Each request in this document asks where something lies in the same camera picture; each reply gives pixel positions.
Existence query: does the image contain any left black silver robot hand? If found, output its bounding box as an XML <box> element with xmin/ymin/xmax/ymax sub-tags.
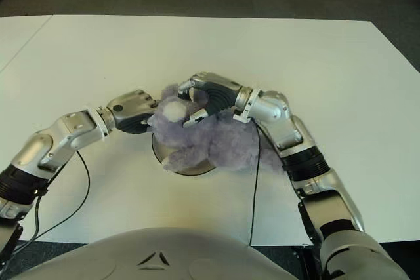
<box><xmin>105</xmin><ymin>89</ymin><xmax>161</xmax><ymax>135</ymax></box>

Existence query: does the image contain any silver robot torso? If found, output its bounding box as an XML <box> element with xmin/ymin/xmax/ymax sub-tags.
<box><xmin>12</xmin><ymin>226</ymin><xmax>291</xmax><ymax>280</ymax></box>

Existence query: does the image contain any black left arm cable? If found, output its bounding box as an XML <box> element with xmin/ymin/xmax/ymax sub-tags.
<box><xmin>0</xmin><ymin>150</ymin><xmax>91</xmax><ymax>268</ymax></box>

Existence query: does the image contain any purple plush bear doll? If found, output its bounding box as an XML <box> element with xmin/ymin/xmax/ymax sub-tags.
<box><xmin>147</xmin><ymin>85</ymin><xmax>288</xmax><ymax>174</ymax></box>

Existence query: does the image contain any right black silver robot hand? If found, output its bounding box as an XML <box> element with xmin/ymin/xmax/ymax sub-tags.
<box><xmin>176</xmin><ymin>71</ymin><xmax>245</xmax><ymax>129</ymax></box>

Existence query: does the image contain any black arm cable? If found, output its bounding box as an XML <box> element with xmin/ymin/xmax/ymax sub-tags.
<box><xmin>0</xmin><ymin>150</ymin><xmax>91</xmax><ymax>268</ymax></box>
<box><xmin>249</xmin><ymin>119</ymin><xmax>262</xmax><ymax>247</ymax></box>

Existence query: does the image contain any white plate with black rim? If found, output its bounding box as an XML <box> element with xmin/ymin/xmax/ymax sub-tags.
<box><xmin>151</xmin><ymin>132</ymin><xmax>219</xmax><ymax>176</ymax></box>

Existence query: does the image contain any black metal frame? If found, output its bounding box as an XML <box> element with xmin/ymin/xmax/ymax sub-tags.
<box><xmin>293</xmin><ymin>243</ymin><xmax>322</xmax><ymax>280</ymax></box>

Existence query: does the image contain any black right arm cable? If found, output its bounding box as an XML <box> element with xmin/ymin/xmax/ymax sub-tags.
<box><xmin>249</xmin><ymin>119</ymin><xmax>262</xmax><ymax>247</ymax></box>

